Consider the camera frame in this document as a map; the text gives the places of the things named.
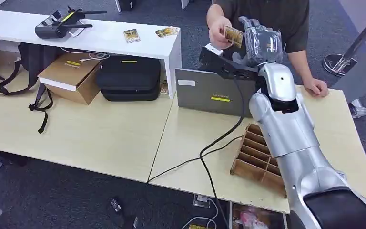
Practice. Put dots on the box with pink contents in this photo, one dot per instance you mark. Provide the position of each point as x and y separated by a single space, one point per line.
252 218

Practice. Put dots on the black carrying case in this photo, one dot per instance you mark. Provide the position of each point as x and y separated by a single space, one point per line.
127 79

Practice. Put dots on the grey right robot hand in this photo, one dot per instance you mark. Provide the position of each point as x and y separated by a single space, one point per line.
262 44

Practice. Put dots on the grey laptop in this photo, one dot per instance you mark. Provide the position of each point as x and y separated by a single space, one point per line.
208 91

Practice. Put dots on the white desk shelf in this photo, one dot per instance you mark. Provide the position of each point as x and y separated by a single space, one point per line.
107 41

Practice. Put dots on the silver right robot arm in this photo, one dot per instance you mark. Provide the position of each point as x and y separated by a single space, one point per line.
296 139

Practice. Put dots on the person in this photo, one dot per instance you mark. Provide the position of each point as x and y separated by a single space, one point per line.
274 15

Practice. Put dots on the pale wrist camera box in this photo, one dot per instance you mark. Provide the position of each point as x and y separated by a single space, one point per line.
214 49

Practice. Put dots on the cardboard box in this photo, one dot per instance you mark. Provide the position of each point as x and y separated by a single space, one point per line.
72 79

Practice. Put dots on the wooden compartment box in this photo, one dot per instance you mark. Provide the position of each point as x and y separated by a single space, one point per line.
252 158

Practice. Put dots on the small printed box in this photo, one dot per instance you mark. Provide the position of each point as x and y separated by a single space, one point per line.
164 87

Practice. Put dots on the floor power socket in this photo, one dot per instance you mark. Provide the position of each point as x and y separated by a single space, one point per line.
202 201

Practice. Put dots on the person's left hand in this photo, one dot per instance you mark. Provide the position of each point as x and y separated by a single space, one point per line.
317 88

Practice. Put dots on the small black device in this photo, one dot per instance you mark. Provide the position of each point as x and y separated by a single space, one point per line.
116 205

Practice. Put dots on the black remote controller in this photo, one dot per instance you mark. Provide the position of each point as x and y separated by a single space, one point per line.
53 27

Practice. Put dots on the clear plastic wrap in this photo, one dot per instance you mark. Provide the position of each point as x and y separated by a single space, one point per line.
361 110

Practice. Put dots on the steel stanchion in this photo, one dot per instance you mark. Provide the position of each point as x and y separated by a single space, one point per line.
339 64

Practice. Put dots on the person's right hand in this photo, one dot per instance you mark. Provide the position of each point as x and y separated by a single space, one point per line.
217 33

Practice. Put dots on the black backpack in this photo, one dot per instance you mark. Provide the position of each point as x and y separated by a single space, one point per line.
37 60

